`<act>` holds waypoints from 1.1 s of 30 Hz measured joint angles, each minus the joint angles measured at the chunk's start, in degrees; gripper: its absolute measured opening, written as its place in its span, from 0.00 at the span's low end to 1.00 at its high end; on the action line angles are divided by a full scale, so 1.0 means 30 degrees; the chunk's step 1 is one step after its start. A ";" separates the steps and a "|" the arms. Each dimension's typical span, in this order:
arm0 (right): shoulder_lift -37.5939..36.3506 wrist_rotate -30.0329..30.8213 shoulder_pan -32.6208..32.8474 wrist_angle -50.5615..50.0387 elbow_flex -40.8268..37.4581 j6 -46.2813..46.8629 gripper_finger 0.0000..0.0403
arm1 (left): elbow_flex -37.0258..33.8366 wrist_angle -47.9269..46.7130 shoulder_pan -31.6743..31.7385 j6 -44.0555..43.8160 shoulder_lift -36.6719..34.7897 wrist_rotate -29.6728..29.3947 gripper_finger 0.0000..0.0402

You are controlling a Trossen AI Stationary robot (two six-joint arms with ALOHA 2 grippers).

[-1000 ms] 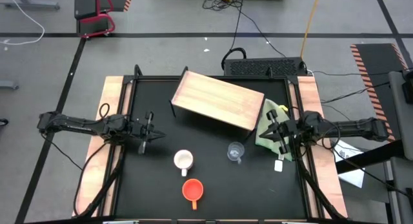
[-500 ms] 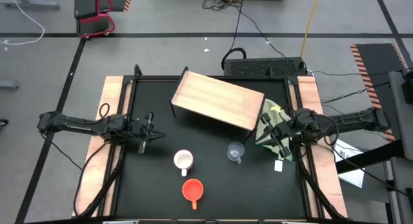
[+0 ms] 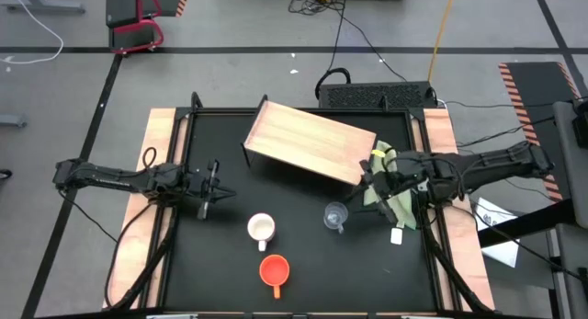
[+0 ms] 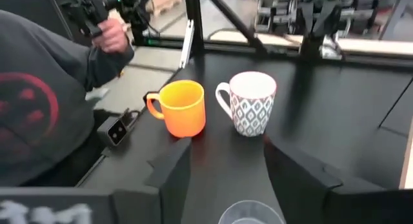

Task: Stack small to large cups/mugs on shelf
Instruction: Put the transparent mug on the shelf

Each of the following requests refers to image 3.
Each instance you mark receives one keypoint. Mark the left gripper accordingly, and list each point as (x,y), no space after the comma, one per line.
(204,185)

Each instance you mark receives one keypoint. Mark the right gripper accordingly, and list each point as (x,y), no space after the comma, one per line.
(395,181)

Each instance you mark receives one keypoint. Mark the clear plastic cup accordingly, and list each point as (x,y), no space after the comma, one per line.
(335,214)

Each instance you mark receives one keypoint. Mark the white grey patterned mug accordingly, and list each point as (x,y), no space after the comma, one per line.
(261,227)

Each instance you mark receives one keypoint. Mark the orange ribbed mug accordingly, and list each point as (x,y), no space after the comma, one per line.
(274,269)

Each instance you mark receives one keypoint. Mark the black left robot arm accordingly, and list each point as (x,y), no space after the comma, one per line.
(105,178)

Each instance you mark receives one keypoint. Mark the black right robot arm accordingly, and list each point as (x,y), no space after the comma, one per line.
(496,165)

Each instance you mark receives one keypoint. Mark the yellow tape tag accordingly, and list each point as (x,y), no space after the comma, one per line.
(379,152)

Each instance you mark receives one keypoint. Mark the light green cloth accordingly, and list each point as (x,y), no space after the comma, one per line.
(406,213)

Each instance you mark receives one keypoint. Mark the white rectangular label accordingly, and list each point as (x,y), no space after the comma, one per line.
(396,236)

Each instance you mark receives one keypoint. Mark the black computer case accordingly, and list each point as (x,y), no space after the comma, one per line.
(367,96)

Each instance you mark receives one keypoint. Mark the white paper sheet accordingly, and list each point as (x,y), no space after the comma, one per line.
(503,252)

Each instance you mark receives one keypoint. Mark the black metal beam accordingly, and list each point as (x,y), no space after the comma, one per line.
(528,222)

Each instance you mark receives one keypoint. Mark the large hazard-striped black mat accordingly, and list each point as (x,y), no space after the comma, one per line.
(537,89)

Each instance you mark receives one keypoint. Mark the grey furniture panel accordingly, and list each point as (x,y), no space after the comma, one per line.
(567,172)

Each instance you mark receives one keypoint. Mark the black box device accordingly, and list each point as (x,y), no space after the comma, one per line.
(581,130)

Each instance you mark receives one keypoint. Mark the small black floor object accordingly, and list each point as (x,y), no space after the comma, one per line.
(4,174)

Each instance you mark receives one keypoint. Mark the short grey metal foot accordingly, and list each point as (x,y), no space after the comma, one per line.
(14,121)

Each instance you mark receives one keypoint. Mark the grey metal stand foot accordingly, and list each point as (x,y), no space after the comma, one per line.
(46,7)

